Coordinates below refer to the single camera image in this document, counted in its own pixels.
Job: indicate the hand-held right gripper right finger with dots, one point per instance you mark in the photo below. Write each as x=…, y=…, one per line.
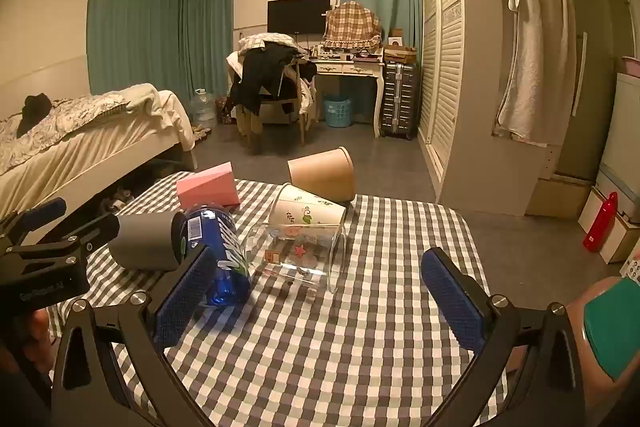
x=454, y=303

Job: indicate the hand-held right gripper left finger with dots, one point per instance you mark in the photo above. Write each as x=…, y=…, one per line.
x=181, y=298

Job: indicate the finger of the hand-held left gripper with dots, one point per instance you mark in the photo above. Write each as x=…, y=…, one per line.
x=46, y=210
x=94, y=227

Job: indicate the grey cup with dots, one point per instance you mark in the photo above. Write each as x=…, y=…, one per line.
x=142, y=240

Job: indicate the clear glass cup with stickers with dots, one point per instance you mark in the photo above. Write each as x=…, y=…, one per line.
x=300, y=257

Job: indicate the white floral paper cup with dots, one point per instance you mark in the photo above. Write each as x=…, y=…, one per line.
x=305, y=212

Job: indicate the brown paper cup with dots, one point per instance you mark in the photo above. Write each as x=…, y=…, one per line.
x=324, y=179

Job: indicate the person's left hand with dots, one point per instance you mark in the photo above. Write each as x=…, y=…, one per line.
x=39, y=339

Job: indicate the blue plastic bottle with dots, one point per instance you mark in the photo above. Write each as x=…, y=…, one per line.
x=220, y=257

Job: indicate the bed with patterned bedding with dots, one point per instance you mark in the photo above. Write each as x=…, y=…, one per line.
x=85, y=132

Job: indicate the black cloth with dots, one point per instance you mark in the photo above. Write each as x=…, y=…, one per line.
x=34, y=108

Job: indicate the pink box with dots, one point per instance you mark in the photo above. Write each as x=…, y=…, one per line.
x=207, y=188

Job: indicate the checkered tablecloth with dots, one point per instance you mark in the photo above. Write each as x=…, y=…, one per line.
x=325, y=347

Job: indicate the pink stool with teal seat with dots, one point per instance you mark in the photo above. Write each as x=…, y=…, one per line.
x=607, y=332

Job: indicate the clear water jug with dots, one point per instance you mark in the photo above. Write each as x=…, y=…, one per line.
x=201, y=105

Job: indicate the red bottle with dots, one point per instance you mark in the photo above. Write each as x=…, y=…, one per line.
x=600, y=223

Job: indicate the white storage box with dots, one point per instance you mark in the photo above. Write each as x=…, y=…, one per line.
x=607, y=227

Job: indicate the dark suitcase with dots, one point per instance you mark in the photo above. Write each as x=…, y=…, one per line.
x=398, y=100

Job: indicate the blue plastic basket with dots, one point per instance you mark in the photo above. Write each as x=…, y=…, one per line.
x=338, y=111

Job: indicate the chair piled with clothes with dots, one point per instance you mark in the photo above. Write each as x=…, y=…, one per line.
x=270, y=82

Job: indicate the white louvered wardrobe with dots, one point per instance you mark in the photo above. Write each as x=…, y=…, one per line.
x=450, y=72

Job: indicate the white desk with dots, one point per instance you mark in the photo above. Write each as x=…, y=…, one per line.
x=350, y=74

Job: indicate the cardboard box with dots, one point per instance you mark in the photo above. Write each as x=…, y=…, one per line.
x=400, y=54

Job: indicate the white hanging towel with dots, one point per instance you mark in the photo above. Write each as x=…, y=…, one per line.
x=540, y=57

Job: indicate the grey door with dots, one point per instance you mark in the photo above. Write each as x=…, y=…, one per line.
x=592, y=57

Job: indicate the black monitor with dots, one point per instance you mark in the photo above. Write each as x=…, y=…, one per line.
x=299, y=15

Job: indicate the plaid cloth cover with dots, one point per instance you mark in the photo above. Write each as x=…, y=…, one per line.
x=352, y=26

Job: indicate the pink basin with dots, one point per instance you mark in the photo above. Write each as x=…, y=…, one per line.
x=631, y=65

